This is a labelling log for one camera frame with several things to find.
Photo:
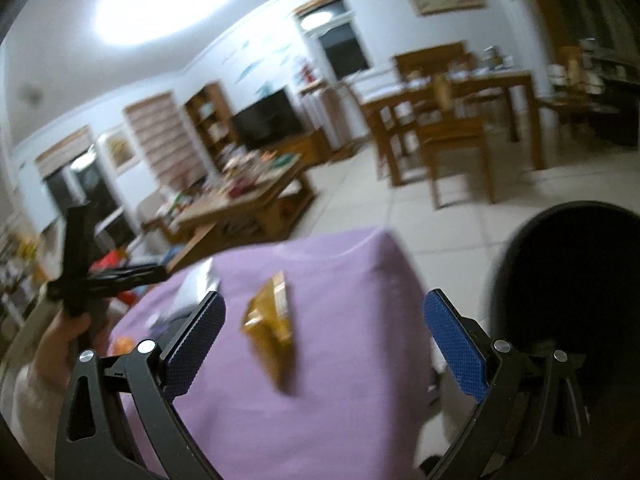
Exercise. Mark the white framed window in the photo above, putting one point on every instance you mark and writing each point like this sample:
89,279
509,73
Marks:
345,45

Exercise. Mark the person's left hand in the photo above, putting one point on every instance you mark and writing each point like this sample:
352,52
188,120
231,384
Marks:
60,340

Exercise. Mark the tall wooden plant stand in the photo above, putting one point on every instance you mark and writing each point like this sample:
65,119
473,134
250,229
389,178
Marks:
312,87

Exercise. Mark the white cluttered side shelf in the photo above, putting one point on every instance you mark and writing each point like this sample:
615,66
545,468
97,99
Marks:
20,280

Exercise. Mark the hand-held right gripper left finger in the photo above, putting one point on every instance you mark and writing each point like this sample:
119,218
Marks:
195,345

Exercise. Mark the white standing air conditioner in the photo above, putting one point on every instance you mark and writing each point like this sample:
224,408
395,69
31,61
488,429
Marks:
510,25

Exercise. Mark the blue cloth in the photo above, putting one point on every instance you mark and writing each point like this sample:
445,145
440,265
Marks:
172,252

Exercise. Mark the wooden dining chair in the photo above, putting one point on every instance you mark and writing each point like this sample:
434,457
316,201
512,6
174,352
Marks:
450,130

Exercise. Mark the wooden dining table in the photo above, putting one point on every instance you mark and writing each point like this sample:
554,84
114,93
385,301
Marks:
500,80

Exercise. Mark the wooden coffee table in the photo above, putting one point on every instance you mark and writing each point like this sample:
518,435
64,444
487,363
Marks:
250,195

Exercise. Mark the red cushion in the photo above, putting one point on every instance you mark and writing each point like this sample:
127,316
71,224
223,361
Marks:
110,262

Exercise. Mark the glass balcony door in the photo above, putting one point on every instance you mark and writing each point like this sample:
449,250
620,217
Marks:
95,185

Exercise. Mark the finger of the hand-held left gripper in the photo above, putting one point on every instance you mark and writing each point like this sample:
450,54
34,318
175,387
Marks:
130,277

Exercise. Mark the black television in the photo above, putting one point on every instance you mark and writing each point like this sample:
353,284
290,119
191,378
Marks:
265,117

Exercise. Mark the red vase with plant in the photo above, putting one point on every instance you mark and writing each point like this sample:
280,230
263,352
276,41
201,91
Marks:
307,76

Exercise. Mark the orange snack packet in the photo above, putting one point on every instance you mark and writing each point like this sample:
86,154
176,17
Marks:
270,320

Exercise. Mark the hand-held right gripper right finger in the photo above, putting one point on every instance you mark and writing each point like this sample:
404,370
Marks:
455,345

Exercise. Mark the white plastic packet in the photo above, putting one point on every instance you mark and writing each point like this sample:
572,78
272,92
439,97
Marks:
197,282

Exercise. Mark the wooden sofa white cushions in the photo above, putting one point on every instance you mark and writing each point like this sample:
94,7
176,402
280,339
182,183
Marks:
192,247

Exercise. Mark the round ceiling light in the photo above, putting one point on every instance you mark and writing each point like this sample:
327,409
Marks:
170,0

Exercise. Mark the striped roller blind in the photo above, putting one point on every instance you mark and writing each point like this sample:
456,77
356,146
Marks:
160,135

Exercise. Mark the purple printed tablecloth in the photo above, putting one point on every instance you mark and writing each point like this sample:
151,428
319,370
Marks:
340,300

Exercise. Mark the beige wooden armchair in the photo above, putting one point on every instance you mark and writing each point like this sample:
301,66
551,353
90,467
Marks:
152,212

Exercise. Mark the wooden television cabinet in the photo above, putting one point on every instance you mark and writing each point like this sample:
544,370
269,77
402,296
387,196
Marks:
310,145

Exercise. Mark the wooden bookshelf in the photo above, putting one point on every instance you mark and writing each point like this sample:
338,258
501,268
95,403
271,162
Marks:
220,95

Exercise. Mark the framed sunflower painting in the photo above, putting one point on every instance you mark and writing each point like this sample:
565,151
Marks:
120,150

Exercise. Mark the person's left forearm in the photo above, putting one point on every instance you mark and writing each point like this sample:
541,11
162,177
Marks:
35,400

